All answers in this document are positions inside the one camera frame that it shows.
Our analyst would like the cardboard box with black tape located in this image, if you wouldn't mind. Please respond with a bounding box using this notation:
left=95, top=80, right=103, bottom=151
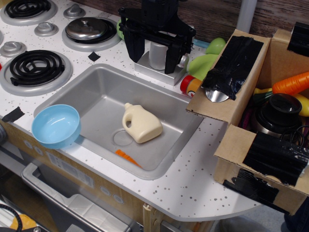
left=186, top=29, right=309, bottom=215

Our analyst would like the front black coil burner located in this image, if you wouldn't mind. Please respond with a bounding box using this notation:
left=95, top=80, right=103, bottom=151
left=0, top=50, right=73, bottom=97

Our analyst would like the grey toy sink basin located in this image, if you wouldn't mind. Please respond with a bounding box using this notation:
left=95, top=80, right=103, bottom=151
left=34, top=64, right=202, bottom=180

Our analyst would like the grey stove knob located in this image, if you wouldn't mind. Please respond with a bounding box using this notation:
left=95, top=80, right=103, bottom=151
left=34, top=22, right=58, bottom=37
left=0, top=41, right=27, bottom=58
left=63, top=4, right=86, bottom=19

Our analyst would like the silver pot lid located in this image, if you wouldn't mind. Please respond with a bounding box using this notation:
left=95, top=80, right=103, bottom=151
left=65, top=17, right=108, bottom=40

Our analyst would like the black and steel pot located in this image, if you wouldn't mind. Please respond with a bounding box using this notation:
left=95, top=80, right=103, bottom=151
left=251, top=93, right=302, bottom=138

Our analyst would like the grey stove knob middle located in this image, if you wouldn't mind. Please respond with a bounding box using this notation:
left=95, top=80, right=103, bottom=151
left=34, top=22, right=58, bottom=37

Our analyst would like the cream toy detergent bottle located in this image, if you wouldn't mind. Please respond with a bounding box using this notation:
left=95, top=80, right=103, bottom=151
left=122, top=103, right=163, bottom=144

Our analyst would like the grey stove knob left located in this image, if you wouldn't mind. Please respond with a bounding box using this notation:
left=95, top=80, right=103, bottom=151
left=0, top=41, right=27, bottom=58

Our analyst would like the black cable in box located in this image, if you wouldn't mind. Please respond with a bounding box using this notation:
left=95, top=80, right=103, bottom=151
left=280, top=125, right=309, bottom=146

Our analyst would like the orange toy carrot piece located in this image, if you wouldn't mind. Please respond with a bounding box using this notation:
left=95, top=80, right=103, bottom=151
left=115, top=149, right=141, bottom=168

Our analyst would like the back left coil burner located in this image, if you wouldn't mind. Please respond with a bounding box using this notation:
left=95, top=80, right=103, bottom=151
left=0, top=0, right=57, bottom=26

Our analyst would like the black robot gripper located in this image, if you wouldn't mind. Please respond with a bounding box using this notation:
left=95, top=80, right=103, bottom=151
left=118, top=0, right=196, bottom=74

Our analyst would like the green toy vegetable behind gripper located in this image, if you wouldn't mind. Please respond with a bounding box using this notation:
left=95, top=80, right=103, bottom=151
left=116, top=19, right=125, bottom=40

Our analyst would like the black tape patch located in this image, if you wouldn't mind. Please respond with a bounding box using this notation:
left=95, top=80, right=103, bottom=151
left=2, top=106, right=25, bottom=123
left=88, top=52, right=100, bottom=62

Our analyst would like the black tape patch left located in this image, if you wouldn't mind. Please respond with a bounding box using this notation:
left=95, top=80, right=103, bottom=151
left=2, top=106, right=25, bottom=123

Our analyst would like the black tape patch centre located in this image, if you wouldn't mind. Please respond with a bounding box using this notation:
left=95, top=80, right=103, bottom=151
left=88, top=52, right=100, bottom=62

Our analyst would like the light blue plastic bowl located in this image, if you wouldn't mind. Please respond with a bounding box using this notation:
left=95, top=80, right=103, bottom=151
left=31, top=104, right=81, bottom=149

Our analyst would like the green toy pear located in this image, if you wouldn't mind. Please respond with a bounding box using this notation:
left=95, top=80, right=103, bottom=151
left=188, top=37, right=226, bottom=81

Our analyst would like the silver toy faucet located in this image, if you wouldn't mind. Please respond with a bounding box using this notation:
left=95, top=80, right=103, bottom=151
left=135, top=42, right=189, bottom=86

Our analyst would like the grey stove knob top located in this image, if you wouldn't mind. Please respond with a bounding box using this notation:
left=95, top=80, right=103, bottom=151
left=63, top=4, right=86, bottom=19

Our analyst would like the red capped toy bottle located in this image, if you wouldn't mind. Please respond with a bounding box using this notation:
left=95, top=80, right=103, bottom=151
left=180, top=75, right=202, bottom=98

